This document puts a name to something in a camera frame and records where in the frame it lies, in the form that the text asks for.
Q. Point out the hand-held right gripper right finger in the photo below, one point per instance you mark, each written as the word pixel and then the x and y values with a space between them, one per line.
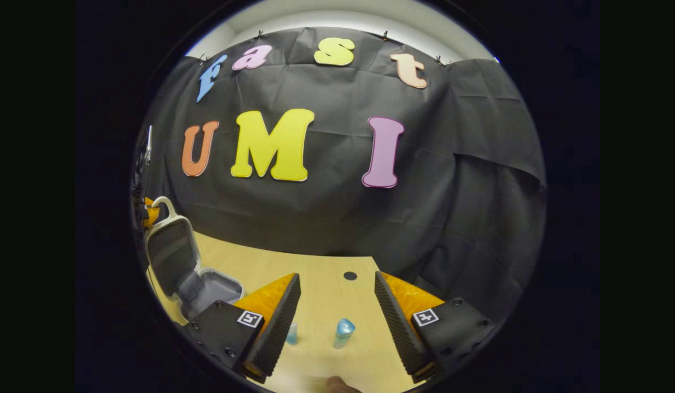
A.
pixel 397 327

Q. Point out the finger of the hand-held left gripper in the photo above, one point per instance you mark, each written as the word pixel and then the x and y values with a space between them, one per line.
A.
pixel 149 217

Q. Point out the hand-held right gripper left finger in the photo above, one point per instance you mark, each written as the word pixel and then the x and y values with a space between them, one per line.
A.
pixel 277 333

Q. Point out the small blue tube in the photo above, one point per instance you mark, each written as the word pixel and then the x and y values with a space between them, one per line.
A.
pixel 292 334

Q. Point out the white suitcase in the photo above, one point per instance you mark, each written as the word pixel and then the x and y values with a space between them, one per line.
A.
pixel 176 251

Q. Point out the blue capped bottle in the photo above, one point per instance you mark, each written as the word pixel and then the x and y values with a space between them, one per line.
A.
pixel 344 333

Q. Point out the black desk grommet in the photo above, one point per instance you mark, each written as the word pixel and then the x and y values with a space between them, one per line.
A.
pixel 350 275

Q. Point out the black backdrop cloth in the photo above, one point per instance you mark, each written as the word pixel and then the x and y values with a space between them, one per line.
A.
pixel 343 218

